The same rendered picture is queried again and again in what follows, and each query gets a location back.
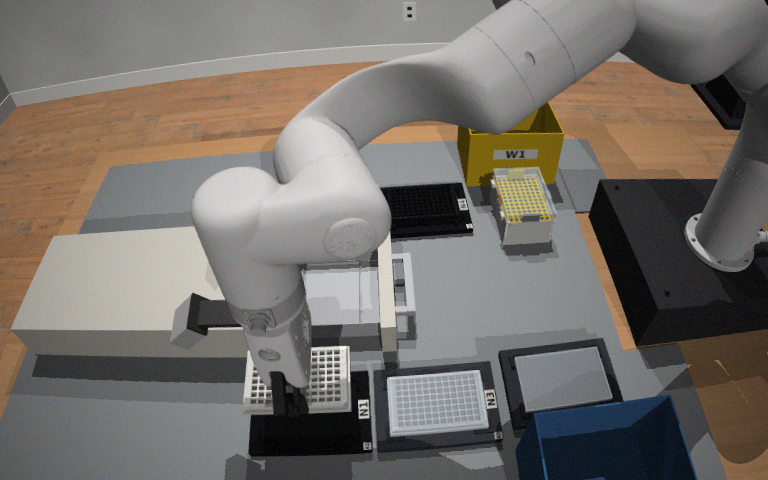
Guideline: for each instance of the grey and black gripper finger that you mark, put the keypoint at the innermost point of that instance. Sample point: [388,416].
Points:
[282,401]

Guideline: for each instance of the grey bench mat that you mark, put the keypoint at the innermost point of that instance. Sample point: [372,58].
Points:
[100,418]

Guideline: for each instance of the yellow open-top bin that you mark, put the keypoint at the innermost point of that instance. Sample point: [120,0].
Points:
[535,142]

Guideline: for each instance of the dark blue open bin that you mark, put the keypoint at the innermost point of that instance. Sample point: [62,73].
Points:
[639,439]

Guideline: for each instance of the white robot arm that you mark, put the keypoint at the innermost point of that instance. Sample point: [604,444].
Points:
[330,208]

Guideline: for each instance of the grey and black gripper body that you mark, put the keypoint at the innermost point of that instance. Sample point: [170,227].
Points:
[288,348]

